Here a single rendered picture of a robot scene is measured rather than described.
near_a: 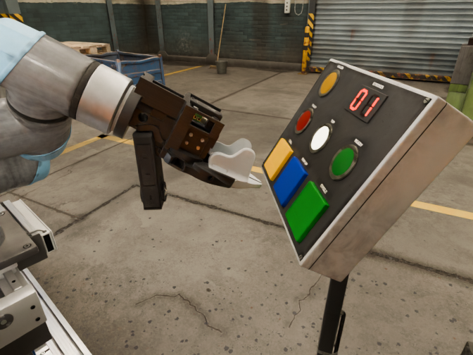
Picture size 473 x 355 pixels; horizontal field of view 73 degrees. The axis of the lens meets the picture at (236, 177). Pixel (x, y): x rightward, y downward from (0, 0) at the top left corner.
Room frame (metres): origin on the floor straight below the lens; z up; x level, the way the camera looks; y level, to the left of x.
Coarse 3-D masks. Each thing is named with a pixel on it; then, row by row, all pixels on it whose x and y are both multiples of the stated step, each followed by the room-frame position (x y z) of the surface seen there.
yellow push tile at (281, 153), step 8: (280, 144) 0.64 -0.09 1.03; (288, 144) 0.62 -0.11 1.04; (272, 152) 0.65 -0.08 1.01; (280, 152) 0.62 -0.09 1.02; (288, 152) 0.59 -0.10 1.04; (272, 160) 0.63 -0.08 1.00; (280, 160) 0.60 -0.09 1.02; (272, 168) 0.60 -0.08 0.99; (280, 168) 0.58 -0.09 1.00; (272, 176) 0.58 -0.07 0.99
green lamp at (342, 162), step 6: (342, 150) 0.45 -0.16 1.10; (348, 150) 0.43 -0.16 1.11; (336, 156) 0.45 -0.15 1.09; (342, 156) 0.43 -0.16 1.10; (348, 156) 0.42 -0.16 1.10; (336, 162) 0.44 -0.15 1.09; (342, 162) 0.42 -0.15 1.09; (348, 162) 0.41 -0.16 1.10; (336, 168) 0.43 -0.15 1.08; (342, 168) 0.41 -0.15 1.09; (336, 174) 0.42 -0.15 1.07
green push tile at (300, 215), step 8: (312, 184) 0.45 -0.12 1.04; (304, 192) 0.45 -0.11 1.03; (312, 192) 0.43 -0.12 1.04; (320, 192) 0.43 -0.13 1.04; (296, 200) 0.45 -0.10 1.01; (304, 200) 0.43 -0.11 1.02; (312, 200) 0.42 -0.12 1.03; (320, 200) 0.40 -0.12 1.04; (296, 208) 0.44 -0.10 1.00; (304, 208) 0.42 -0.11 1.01; (312, 208) 0.40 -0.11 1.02; (320, 208) 0.39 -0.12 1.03; (288, 216) 0.44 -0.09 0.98; (296, 216) 0.42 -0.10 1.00; (304, 216) 0.41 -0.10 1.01; (312, 216) 0.39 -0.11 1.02; (320, 216) 0.39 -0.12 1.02; (296, 224) 0.41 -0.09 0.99; (304, 224) 0.39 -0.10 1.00; (312, 224) 0.39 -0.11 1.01; (296, 232) 0.40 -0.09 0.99; (304, 232) 0.38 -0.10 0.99; (296, 240) 0.38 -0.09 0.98
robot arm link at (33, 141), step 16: (0, 112) 0.38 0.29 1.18; (16, 112) 0.38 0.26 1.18; (0, 128) 0.37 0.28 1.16; (16, 128) 0.38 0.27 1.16; (32, 128) 0.39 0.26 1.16; (48, 128) 0.39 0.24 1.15; (64, 128) 0.41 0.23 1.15; (0, 144) 0.36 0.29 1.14; (16, 144) 0.38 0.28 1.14; (32, 144) 0.39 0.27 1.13; (48, 144) 0.41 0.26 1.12; (64, 144) 0.43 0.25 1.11; (32, 160) 0.42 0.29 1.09; (48, 160) 0.43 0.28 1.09
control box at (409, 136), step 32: (320, 96) 0.63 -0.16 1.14; (352, 96) 0.53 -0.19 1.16; (384, 96) 0.45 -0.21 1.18; (416, 96) 0.39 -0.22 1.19; (288, 128) 0.67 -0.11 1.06; (352, 128) 0.47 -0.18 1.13; (384, 128) 0.40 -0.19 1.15; (416, 128) 0.36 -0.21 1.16; (448, 128) 0.37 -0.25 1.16; (288, 160) 0.58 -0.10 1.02; (320, 160) 0.48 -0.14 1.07; (384, 160) 0.36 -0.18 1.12; (416, 160) 0.36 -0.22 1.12; (448, 160) 0.37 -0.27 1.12; (352, 192) 0.37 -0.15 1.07; (384, 192) 0.36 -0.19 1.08; (416, 192) 0.37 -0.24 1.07; (288, 224) 0.44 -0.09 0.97; (320, 224) 0.38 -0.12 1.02; (352, 224) 0.36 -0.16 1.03; (384, 224) 0.36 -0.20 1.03; (320, 256) 0.35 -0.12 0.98; (352, 256) 0.36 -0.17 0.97
